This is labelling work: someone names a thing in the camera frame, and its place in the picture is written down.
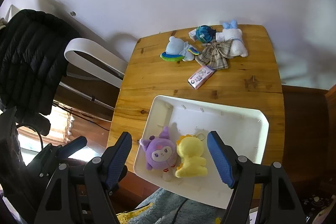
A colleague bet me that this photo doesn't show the purple plush toy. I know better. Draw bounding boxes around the purple plush toy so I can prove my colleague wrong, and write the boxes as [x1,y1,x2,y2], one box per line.
[139,126,178,181]

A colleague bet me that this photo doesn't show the yellow plush dinosaur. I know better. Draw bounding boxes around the yellow plush dinosaur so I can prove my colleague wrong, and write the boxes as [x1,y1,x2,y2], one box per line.
[175,134,208,178]

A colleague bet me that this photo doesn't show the pink tissue packet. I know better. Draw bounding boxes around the pink tissue packet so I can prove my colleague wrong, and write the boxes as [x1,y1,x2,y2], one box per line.
[188,65,215,89]

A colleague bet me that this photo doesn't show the light blue unicorn plush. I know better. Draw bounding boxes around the light blue unicorn plush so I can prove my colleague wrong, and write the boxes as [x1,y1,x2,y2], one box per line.
[160,36,200,62]

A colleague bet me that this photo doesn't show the white medicine box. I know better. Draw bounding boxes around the white medicine box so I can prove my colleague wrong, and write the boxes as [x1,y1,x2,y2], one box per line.
[189,29,197,42]

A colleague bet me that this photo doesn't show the white bear plush blue ears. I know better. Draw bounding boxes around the white bear plush blue ears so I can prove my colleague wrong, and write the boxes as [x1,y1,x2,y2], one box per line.
[215,20,248,59]

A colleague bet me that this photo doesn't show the blue green globe ball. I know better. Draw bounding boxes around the blue green globe ball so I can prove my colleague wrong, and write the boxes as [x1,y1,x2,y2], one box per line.
[195,25,216,43]

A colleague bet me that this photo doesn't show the plaid fabric bow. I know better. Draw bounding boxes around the plaid fabric bow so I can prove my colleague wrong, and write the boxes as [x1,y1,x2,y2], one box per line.
[195,40,232,71]

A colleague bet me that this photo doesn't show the wooden cabinet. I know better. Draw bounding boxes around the wooden cabinet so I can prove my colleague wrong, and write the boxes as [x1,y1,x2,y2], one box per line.
[282,85,335,181]

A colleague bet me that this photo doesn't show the white plastic tray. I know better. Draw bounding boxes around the white plastic tray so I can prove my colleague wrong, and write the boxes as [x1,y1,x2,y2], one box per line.
[133,95,269,209]

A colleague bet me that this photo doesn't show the grey yellow fluffy rug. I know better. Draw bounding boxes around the grey yellow fluffy rug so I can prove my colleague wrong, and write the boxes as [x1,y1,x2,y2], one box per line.
[117,188,225,224]

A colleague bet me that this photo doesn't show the white bladeless fan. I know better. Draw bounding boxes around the white bladeless fan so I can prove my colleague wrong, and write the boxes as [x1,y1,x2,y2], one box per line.
[64,38,127,88]

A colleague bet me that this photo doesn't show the black puffer jacket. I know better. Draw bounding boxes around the black puffer jacket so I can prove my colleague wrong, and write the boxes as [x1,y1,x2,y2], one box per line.
[1,9,80,136]

